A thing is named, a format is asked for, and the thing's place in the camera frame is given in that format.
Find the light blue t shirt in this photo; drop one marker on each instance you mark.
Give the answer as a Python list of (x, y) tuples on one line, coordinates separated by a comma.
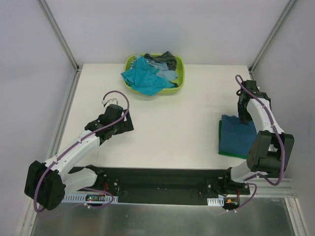
[(158, 68)]

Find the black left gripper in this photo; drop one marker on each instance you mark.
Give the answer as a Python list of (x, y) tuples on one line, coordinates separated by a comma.
[(126, 122)]

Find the turquoise t shirt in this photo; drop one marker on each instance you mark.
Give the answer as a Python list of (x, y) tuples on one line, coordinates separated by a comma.
[(144, 78)]

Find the left aluminium frame post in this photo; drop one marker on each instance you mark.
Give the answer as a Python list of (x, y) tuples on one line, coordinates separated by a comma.
[(58, 33)]

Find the dark blue t shirt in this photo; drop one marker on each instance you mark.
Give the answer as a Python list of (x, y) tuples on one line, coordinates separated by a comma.
[(236, 138)]

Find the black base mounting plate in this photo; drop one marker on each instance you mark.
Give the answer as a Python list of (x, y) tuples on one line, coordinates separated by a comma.
[(167, 186)]

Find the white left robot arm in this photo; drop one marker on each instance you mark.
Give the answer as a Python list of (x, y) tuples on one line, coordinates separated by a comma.
[(48, 182)]

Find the left slotted cable duct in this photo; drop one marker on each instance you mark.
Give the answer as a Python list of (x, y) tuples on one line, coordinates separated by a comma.
[(89, 198)]

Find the right slotted cable duct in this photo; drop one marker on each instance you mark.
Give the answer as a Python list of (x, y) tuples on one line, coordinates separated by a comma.
[(215, 202)]

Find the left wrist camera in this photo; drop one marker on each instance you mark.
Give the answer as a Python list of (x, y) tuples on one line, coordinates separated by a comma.
[(110, 101)]

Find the right aluminium frame post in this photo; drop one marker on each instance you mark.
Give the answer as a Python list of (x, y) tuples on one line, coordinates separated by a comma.
[(272, 34)]

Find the slotted cable duct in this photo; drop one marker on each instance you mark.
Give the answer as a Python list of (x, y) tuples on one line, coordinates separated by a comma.
[(89, 198), (215, 202)]

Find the dark grey t shirt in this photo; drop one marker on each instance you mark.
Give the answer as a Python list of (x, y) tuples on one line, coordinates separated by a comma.
[(166, 58)]

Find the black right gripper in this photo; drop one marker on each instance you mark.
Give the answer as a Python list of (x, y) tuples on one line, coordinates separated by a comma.
[(243, 114)]

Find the lime green plastic basket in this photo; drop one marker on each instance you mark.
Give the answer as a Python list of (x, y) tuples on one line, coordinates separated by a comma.
[(179, 82)]

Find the folded green t shirt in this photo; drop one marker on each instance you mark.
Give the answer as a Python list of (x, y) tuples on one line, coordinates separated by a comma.
[(226, 153)]

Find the aluminium frame post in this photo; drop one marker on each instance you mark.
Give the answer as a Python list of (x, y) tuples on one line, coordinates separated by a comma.
[(272, 34), (58, 33)]

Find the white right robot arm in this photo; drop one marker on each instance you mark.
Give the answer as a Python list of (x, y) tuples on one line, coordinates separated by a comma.
[(271, 149)]

